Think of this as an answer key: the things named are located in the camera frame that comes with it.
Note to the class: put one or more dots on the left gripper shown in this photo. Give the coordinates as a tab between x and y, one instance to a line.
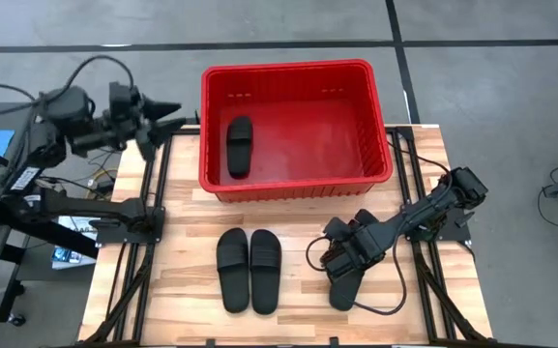
124	129

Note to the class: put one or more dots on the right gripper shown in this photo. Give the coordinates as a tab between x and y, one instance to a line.
370	239

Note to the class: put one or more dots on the black rubber slide sandal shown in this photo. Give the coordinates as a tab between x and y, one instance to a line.
240	145
346	295
266	270
233	270

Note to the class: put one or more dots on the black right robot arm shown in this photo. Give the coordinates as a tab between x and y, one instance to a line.
428	205

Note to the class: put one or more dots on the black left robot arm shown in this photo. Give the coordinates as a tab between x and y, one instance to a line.
90	208

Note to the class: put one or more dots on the red plastic bin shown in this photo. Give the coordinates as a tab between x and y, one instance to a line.
307	145

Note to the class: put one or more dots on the printed paper package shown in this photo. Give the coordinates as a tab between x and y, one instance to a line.
73	253

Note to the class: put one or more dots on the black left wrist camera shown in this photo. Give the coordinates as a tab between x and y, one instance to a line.
121	99

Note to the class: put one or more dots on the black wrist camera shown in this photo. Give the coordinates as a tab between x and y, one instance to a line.
343	266
121	99

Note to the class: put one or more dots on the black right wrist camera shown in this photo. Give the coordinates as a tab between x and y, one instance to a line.
343	266

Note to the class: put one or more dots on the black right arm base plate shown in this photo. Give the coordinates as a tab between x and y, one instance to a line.
452	232

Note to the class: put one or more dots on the black aluminium table frame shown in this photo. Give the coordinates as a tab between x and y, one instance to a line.
402	131

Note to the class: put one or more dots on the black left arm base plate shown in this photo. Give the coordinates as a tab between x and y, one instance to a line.
114	237

